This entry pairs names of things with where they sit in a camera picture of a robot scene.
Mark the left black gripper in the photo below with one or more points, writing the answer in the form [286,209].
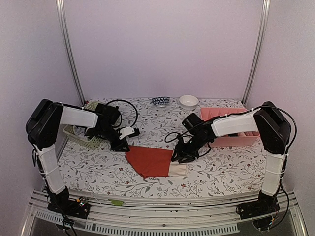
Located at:
[117,147]

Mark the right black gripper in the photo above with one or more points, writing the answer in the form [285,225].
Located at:
[185,154]

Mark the red cloth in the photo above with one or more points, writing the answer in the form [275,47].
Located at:
[154,162]

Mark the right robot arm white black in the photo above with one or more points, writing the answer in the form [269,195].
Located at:
[276,133]

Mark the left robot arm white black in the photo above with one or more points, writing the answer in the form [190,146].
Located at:
[43,127]

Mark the beige perforated plastic basket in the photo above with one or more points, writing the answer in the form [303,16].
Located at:
[83,138]

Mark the floral patterned table mat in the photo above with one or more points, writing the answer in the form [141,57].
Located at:
[220,171]

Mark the pink divided organizer tray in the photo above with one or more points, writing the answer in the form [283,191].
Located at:
[226,141]

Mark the small white bowl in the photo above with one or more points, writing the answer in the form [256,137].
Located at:
[188,102]

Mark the blue white zigzag bowl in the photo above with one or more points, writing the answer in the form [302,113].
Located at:
[161,101]

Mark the green tape piece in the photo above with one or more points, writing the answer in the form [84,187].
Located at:
[116,202]

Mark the rolled beige cloth in tray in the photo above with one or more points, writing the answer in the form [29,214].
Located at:
[248,134]

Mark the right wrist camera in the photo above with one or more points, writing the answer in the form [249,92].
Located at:
[180,141]

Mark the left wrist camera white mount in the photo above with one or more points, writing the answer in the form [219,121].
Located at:
[128,132]

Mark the front aluminium rail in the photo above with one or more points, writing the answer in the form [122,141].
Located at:
[213,216]

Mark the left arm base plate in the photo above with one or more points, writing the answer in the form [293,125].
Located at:
[69,207]

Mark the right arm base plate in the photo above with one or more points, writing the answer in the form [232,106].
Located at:
[256,208]

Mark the left aluminium frame post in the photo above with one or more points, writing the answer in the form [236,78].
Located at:
[68,49]

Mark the aluminium frame post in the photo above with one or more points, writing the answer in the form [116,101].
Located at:
[68,49]
[258,48]

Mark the right aluminium frame post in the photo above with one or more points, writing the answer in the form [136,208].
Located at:
[258,48]

